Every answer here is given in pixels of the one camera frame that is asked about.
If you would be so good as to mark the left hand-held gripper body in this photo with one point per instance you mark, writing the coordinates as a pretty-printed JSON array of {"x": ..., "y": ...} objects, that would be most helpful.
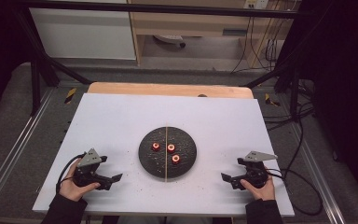
[{"x": 88, "y": 159}]

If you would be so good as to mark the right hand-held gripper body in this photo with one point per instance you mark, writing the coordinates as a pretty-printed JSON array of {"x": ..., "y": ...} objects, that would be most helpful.
[{"x": 254, "y": 174}]

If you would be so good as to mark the black speckled round plate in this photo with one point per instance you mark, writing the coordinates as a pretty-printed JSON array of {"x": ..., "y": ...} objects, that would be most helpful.
[{"x": 185, "y": 149}]

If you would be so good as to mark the thin wooden skewer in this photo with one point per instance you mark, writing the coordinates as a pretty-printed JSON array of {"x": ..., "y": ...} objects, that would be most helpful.
[{"x": 166, "y": 137}]

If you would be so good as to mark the person's right hand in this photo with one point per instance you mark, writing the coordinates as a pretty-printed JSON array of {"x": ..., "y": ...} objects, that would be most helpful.
[{"x": 265, "y": 193}]

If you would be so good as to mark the person's left hand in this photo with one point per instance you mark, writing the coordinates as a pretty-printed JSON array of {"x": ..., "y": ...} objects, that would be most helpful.
[{"x": 71, "y": 188}]

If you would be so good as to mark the white board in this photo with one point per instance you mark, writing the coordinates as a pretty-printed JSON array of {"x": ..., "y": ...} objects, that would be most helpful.
[{"x": 112, "y": 124}]

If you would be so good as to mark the wooden table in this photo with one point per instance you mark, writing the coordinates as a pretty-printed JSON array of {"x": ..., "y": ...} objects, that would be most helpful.
[{"x": 167, "y": 89}]

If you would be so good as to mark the white cabinet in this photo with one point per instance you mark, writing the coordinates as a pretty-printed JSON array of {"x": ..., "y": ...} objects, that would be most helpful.
[{"x": 84, "y": 34}]

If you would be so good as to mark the grey chair base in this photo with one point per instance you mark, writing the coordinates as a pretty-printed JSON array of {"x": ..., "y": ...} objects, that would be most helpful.
[{"x": 169, "y": 39}]

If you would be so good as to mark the light wooden desk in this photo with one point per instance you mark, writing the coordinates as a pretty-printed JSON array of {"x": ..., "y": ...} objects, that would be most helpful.
[{"x": 192, "y": 25}]

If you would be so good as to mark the white power strip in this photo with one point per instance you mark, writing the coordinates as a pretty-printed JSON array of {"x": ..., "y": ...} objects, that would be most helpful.
[{"x": 256, "y": 3}]

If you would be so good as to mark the aluminium floor rail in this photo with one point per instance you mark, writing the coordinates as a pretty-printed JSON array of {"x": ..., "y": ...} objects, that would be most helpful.
[
  {"x": 317, "y": 168},
  {"x": 15, "y": 149}
]

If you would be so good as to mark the black metal frame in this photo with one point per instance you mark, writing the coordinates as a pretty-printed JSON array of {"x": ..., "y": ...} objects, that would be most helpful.
[{"x": 167, "y": 8}]

